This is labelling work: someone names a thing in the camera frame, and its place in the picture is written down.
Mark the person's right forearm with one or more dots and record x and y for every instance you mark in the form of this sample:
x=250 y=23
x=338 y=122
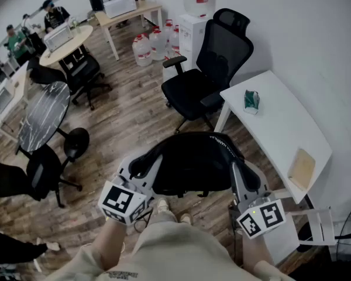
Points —
x=256 y=250

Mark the round wooden table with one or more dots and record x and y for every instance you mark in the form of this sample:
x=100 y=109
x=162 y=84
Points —
x=73 y=44

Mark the round black marble table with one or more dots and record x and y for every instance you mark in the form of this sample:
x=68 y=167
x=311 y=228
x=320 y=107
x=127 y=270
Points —
x=45 y=116

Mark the light wooden block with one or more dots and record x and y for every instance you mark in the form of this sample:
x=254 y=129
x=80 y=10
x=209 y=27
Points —
x=302 y=168

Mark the long white table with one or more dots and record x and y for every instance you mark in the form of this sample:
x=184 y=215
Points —
x=19 y=83

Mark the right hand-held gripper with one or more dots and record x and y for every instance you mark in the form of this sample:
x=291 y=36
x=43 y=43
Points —
x=260 y=218

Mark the person's right shoe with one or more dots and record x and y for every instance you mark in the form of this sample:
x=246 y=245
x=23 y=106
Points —
x=186 y=217

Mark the person's beige shirt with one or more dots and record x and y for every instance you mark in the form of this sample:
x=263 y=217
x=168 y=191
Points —
x=178 y=253

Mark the white box appliance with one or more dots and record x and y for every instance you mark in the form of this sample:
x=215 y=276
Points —
x=120 y=6

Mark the black mesh office chair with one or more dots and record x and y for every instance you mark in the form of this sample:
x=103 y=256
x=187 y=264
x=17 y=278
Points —
x=222 y=48

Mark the white water dispenser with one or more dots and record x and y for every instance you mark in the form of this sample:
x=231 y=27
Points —
x=194 y=39

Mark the rectangular wooden table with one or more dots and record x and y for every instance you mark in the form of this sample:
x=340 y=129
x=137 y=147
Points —
x=125 y=13

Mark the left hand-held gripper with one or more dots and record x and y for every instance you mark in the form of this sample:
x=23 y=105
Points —
x=121 y=200

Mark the group of red-capped water jugs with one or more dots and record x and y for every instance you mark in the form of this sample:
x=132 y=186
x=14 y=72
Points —
x=141 y=50

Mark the white metal rack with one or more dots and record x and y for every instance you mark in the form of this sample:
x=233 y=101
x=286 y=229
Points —
x=321 y=227

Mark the person's shoe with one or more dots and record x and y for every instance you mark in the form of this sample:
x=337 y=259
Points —
x=186 y=217
x=163 y=204

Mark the white mesh appliance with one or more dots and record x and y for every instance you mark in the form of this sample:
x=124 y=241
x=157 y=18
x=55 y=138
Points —
x=57 y=37
x=1 y=97

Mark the green crumpled bag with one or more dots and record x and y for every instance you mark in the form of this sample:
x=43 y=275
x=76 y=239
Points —
x=251 y=101

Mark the black office chair with wheels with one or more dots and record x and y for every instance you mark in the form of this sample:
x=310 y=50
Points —
x=85 y=72

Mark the person's left forearm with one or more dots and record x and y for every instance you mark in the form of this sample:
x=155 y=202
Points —
x=112 y=244

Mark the black swivel chair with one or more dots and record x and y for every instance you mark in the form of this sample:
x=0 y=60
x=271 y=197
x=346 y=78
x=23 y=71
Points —
x=44 y=168

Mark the person's left shoe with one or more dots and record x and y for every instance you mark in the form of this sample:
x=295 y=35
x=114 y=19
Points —
x=163 y=204

